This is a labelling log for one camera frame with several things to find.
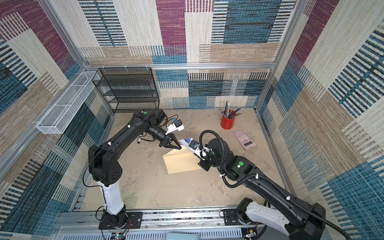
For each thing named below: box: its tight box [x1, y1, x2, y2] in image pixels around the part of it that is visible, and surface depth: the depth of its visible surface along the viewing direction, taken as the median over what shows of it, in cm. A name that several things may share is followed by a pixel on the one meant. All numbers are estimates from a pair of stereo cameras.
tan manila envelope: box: [162, 144, 202, 175], surface depth 79 cm
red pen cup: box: [220, 116, 235, 130], surface depth 108 cm
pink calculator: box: [233, 130, 257, 150], surface depth 103 cm
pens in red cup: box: [219, 100, 243, 119], surface depth 107 cm
